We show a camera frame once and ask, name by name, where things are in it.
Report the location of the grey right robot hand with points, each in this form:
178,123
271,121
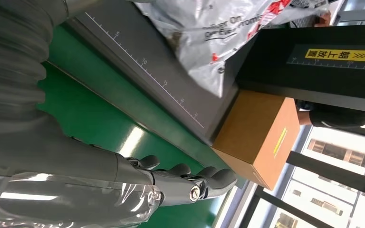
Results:
75,157

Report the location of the black weighing device with column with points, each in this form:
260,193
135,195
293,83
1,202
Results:
138,47

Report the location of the clear plastic hand cover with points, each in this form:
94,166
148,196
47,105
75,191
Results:
59,201

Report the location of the person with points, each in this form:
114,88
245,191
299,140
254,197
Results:
336,118

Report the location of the brown cardboard box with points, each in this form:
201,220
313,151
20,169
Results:
251,135

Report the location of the green conveyor belt aluminium frame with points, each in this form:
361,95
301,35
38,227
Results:
85,119

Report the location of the black window frame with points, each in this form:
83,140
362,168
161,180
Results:
327,176

